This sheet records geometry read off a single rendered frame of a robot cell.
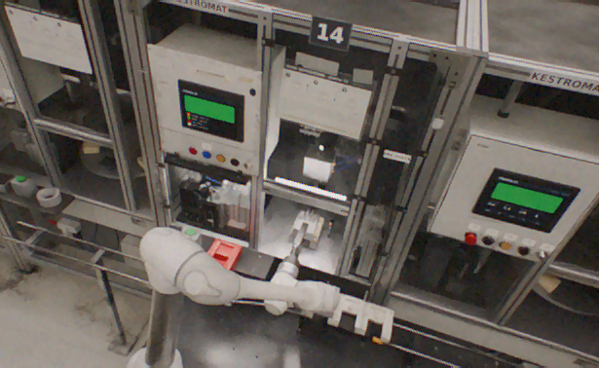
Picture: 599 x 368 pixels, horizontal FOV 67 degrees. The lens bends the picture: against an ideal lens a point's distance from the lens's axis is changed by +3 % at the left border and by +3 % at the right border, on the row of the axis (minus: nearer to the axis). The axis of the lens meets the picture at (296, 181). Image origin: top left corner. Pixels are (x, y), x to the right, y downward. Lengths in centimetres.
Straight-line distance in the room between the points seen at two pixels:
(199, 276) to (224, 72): 70
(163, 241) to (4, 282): 216
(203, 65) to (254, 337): 121
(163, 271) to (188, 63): 71
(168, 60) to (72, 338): 192
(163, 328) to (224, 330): 60
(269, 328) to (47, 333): 147
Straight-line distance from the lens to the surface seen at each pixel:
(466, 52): 138
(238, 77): 155
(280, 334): 214
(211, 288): 128
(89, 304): 317
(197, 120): 170
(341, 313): 205
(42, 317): 321
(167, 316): 155
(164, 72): 169
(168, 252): 136
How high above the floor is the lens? 254
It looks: 41 degrees down
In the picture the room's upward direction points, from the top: 7 degrees clockwise
